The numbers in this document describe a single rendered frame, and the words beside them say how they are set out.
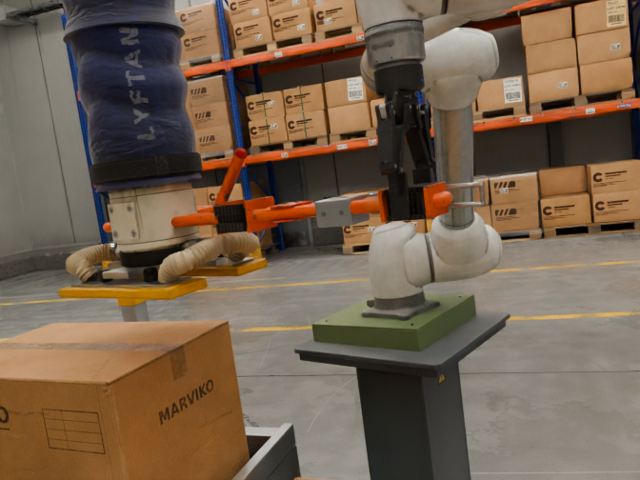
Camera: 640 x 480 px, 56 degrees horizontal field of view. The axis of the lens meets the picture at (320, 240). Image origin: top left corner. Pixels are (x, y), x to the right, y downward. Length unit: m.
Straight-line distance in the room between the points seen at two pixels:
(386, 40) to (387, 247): 0.94
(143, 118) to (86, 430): 0.61
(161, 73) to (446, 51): 0.65
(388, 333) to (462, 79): 0.72
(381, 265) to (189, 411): 0.73
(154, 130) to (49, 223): 11.85
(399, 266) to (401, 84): 0.93
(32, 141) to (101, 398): 12.00
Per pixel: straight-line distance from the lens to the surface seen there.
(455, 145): 1.59
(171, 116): 1.25
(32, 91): 13.07
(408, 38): 0.93
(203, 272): 1.31
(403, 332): 1.69
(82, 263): 1.36
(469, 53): 1.48
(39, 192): 13.09
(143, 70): 1.24
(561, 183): 8.70
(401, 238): 1.78
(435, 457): 1.91
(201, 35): 9.42
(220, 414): 1.47
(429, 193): 0.90
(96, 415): 1.24
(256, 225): 1.10
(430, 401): 1.84
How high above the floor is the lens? 1.28
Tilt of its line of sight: 7 degrees down
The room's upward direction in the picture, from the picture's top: 8 degrees counter-clockwise
